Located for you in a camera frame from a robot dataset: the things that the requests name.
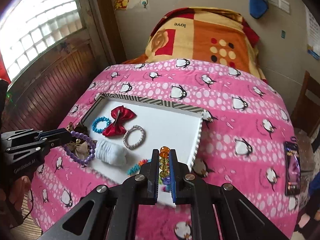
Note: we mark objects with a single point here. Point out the white wall hook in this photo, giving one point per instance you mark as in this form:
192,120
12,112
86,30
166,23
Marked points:
144,3

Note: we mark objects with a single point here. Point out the wooden chair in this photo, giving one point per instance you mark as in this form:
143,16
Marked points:
305,115

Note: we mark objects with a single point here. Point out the wall calendar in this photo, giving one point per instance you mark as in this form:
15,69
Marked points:
313,35

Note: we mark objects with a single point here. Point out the red satin bow clip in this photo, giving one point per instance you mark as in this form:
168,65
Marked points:
121,115

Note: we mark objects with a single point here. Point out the black purple phone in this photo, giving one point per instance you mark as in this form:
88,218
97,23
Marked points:
292,163

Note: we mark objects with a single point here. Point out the light blue fluffy scrunchie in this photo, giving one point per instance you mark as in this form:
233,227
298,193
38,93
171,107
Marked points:
111,153

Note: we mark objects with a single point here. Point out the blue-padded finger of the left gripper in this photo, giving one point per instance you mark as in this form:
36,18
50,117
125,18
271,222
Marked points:
60,133

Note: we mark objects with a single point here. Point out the pink penguin bedspread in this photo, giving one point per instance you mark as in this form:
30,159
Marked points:
242,143

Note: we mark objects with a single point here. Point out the striped white jewelry tray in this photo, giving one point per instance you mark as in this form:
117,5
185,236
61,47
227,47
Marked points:
166,123

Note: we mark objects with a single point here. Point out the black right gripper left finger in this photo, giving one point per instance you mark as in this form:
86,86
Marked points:
110,212

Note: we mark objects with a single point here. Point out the leopard print bow hair clip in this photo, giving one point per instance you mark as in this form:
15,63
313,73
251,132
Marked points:
81,148

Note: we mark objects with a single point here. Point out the orange yellow folded blanket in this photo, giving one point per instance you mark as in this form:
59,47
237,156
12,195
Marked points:
207,34

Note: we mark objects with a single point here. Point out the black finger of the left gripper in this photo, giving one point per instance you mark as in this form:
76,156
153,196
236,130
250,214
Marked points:
60,139

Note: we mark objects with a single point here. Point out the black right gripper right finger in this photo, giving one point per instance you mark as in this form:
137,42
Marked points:
218,212

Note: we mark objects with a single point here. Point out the window with glass blocks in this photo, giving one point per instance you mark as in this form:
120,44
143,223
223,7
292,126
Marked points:
30,27

